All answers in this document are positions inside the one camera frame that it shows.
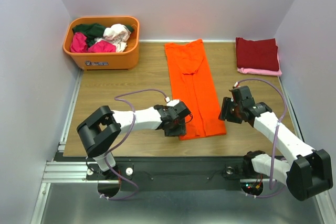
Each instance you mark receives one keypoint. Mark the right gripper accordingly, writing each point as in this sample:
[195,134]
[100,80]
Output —
[224,113]

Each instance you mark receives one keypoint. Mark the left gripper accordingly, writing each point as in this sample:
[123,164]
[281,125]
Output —
[181,130]

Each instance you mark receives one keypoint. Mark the orange t-shirt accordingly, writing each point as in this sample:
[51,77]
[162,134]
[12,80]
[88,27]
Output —
[191,82]

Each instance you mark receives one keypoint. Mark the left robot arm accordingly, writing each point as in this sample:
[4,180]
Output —
[98,132]

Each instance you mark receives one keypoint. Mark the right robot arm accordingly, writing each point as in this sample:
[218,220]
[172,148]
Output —
[305,171]

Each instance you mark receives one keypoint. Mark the folded pink t-shirt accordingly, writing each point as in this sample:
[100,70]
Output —
[260,72]

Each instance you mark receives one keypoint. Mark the folded dark red t-shirt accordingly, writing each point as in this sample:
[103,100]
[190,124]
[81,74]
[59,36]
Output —
[244,46]

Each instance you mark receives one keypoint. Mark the orange plastic laundry basket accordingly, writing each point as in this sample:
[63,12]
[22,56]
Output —
[104,60]

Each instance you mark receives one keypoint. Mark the pale pink garment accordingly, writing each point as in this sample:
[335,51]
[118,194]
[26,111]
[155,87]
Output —
[117,35]

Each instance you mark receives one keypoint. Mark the dark green garment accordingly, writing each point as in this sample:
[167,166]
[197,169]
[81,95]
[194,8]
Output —
[91,31]

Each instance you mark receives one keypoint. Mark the magenta garment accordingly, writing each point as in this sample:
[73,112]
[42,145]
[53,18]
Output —
[79,45]

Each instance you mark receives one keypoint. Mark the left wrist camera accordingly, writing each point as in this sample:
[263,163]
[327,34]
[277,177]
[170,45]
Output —
[170,102]

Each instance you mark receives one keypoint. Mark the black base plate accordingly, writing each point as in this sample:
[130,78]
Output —
[174,174]

